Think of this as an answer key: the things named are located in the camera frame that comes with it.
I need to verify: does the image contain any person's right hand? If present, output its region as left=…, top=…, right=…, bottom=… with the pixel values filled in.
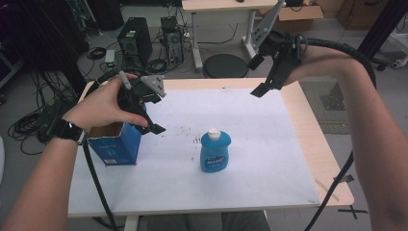
left=283, top=44, right=358, bottom=88

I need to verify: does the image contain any open brown cardboard box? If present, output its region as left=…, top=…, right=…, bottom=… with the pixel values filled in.
left=257, top=4, right=324, bottom=33

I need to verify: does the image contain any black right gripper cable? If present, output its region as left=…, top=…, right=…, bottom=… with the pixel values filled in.
left=293, top=33, right=378, bottom=231

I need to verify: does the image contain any person's left hand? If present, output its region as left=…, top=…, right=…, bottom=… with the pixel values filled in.
left=62, top=72, right=149, bottom=131

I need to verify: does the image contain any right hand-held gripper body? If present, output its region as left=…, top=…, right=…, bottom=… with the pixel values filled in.
left=251, top=0, right=310, bottom=61

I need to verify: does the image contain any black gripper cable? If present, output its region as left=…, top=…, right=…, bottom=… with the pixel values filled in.
left=293, top=33, right=378, bottom=231
left=82, top=68, right=152, bottom=231

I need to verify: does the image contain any black wrist watch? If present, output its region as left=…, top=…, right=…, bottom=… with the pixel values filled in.
left=50, top=118, right=87, bottom=144

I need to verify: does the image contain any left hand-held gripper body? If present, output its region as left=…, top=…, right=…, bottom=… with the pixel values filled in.
left=116, top=70, right=168, bottom=130

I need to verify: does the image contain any large brown cardboard box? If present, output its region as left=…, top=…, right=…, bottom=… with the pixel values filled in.
left=336, top=0, right=392, bottom=32

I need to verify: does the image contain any white power adapter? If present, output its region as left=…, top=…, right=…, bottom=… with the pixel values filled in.
left=104, top=49, right=116, bottom=68

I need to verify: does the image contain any black computer tower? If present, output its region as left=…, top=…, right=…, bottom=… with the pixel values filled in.
left=116, top=16, right=154, bottom=67

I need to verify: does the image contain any black round stool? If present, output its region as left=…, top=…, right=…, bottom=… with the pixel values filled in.
left=202, top=53, right=250, bottom=80

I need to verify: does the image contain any bundle of black cables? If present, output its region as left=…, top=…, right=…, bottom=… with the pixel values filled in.
left=7, top=68, right=80, bottom=156

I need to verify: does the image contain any white-legged wooden desk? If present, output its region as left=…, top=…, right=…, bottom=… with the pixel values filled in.
left=181, top=0, right=281, bottom=72

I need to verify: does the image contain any black metal stand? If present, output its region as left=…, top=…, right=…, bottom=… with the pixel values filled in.
left=356, top=0, right=408, bottom=69

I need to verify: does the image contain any blue cardboard box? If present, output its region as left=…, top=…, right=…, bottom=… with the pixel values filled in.
left=86, top=120, right=143, bottom=167

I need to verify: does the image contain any coiled black cable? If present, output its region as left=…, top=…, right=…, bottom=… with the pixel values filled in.
left=86, top=46, right=108, bottom=61

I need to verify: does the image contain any black curtain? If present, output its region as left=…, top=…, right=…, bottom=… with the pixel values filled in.
left=0, top=0, right=89, bottom=95

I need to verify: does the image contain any small open computer case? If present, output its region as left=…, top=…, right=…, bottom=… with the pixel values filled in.
left=160, top=15, right=185, bottom=64

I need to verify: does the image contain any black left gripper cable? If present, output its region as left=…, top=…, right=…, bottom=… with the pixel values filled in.
left=82, top=68, right=152, bottom=231

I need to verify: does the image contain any blue bottle with white cap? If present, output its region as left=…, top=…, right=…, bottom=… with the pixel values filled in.
left=199, top=128, right=232, bottom=174

